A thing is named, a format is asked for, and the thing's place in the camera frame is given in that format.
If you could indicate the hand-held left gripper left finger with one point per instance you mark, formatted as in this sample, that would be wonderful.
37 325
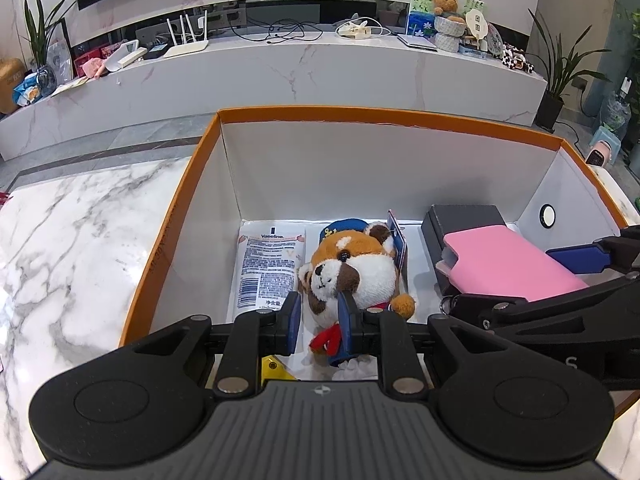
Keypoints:
295 322

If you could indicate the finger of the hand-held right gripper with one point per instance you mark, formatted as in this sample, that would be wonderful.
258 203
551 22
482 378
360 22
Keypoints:
575 257
550 310

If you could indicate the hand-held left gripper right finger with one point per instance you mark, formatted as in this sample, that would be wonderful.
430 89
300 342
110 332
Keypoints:
346 325

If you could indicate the yellow tape measure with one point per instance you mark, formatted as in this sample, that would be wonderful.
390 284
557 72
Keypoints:
274 366

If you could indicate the brown white red panda plush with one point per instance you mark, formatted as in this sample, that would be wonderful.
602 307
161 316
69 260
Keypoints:
345 270

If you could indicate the white lotion tube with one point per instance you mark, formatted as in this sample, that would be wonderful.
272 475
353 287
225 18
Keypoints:
270 265

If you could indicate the pink case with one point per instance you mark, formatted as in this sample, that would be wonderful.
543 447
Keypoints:
505 265

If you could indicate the blue card with white border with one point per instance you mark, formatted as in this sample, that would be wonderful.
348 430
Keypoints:
398 245

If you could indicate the dark grey gift box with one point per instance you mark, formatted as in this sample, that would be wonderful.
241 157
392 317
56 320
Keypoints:
460 220

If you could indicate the orange cardboard box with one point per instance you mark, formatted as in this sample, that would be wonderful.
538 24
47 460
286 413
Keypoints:
350 170

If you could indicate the pink space heater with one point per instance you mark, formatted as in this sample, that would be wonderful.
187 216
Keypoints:
597 155

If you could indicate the green plastic stool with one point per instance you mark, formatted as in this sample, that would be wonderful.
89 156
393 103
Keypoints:
606 137

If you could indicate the potted plant in black pot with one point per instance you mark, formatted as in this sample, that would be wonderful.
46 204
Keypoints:
550 105

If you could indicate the black white cow figure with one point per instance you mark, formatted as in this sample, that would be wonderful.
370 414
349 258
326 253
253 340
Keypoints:
516 58

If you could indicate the decorative plate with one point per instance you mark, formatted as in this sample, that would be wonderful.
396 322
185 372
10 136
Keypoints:
495 40

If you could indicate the white marble tv console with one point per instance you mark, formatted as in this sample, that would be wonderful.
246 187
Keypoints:
300 70

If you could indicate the round cream paper fan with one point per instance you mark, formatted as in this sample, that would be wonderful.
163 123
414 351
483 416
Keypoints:
476 24

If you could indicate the grey knitted pots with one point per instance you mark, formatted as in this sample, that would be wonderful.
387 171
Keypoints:
449 35

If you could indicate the grey laptop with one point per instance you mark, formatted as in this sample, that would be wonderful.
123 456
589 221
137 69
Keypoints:
417 42

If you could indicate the brown teddy bear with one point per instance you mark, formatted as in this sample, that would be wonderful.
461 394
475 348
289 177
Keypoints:
446 5

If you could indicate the green blue flower painting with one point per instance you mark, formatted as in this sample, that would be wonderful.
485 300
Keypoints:
420 15

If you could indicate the white power strip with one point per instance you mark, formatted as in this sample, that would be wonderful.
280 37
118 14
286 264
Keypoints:
357 30

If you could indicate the white wifi router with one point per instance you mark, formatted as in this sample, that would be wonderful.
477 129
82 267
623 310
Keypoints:
186 45

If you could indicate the white tilted device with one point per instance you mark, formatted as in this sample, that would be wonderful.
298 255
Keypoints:
131 54

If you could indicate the pink small toy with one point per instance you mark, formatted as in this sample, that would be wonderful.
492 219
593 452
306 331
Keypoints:
95 67

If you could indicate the red boxes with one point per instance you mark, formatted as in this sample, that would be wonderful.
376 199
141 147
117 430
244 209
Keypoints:
95 52

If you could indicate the blue snack bags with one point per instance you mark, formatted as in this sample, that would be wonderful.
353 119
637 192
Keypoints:
26 90

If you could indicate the tall green leaf plant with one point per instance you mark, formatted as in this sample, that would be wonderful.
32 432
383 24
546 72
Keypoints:
42 30

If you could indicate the wall outlet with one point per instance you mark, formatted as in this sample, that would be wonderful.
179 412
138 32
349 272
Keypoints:
580 82

